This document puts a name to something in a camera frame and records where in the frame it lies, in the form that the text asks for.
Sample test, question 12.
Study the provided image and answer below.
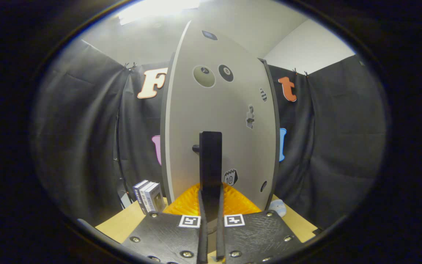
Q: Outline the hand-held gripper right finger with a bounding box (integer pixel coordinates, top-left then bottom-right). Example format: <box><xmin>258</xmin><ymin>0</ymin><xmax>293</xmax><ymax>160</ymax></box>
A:
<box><xmin>216</xmin><ymin>183</ymin><xmax>304</xmax><ymax>264</ymax></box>

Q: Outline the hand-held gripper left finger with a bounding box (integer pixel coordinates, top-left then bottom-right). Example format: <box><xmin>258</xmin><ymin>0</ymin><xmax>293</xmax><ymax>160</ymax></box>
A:
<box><xmin>121</xmin><ymin>183</ymin><xmax>208</xmax><ymax>264</ymax></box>

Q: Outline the black door handle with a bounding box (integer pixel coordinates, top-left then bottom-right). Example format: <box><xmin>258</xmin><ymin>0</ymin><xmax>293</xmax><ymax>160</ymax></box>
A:
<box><xmin>192</xmin><ymin>131</ymin><xmax>223</xmax><ymax>220</ymax></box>

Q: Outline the white cabinet door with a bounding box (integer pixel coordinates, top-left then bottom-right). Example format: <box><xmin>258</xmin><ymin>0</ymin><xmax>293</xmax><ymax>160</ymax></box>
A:
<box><xmin>164</xmin><ymin>20</ymin><xmax>277</xmax><ymax>253</ymax></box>

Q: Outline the grey book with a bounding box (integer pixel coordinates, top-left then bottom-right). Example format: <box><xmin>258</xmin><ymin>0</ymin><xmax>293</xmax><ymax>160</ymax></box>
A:
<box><xmin>145</xmin><ymin>183</ymin><xmax>166</xmax><ymax>213</ymax></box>

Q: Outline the white blue rounded object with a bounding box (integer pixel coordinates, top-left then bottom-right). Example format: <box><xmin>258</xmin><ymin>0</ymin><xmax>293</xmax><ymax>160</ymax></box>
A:
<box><xmin>269</xmin><ymin>199</ymin><xmax>287</xmax><ymax>218</ymax></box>

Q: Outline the grey cabinet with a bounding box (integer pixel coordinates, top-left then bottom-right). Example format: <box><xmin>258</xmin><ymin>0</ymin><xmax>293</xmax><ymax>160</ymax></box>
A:
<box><xmin>160</xmin><ymin>51</ymin><xmax>281</xmax><ymax>211</ymax></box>

